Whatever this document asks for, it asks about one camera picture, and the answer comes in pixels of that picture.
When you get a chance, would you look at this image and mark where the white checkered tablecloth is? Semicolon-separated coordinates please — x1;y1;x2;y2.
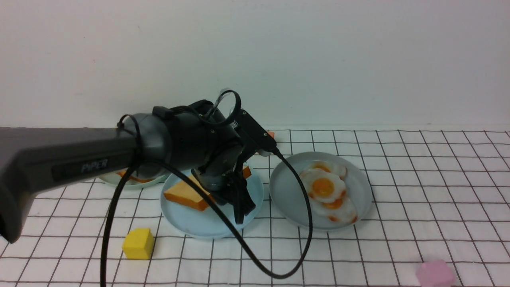
1;130;509;287

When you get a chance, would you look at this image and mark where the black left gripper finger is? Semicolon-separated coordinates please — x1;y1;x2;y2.
224;187;245;224
237;175;256;216

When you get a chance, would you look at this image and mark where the upper stacked toast slice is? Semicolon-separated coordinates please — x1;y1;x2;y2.
115;170;155;183

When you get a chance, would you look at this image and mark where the sandwich toast slice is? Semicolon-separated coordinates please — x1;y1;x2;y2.
163;165;252;211

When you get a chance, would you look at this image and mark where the yellow foam cube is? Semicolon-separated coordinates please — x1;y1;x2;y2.
122;228;155;260

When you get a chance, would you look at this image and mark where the pink foam cube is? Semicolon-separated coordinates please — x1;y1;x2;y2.
416;260;455;287

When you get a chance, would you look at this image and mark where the grey plate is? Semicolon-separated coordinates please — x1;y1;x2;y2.
269;152;372;232

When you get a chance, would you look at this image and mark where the fried egg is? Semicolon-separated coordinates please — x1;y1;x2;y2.
299;169;347;204
308;161;347;180
310;197;358;224

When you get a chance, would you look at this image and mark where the light blue plate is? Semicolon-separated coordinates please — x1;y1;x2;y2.
160;171;265;239

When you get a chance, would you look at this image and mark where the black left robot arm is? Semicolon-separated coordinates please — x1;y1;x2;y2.
0;100;265;243

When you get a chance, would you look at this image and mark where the black camera cable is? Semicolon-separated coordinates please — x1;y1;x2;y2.
100;90;314;287

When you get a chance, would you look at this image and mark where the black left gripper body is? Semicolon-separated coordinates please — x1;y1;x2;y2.
191;140;253;200

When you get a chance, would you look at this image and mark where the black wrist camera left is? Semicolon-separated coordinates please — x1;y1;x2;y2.
232;109;277;156

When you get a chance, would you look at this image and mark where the pale green plate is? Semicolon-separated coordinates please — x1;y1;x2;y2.
98;173;169;190

